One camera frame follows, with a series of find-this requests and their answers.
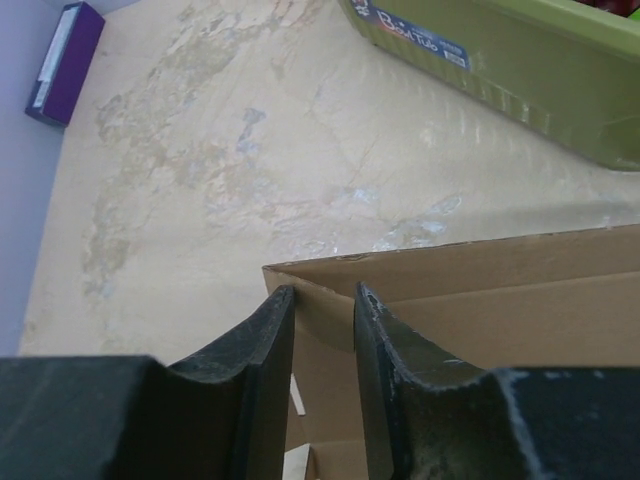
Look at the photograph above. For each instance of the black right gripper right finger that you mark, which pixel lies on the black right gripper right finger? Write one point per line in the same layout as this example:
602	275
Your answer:
430	415

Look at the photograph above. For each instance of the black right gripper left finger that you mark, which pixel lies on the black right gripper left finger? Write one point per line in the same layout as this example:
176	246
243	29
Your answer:
219	413

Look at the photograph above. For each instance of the brown cardboard paper box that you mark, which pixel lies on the brown cardboard paper box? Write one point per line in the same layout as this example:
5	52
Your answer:
566	299

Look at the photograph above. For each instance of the purple rectangular box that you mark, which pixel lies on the purple rectangular box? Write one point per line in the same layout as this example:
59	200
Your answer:
64	69

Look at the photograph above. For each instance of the green plastic tub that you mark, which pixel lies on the green plastic tub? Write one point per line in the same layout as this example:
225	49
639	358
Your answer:
568	70

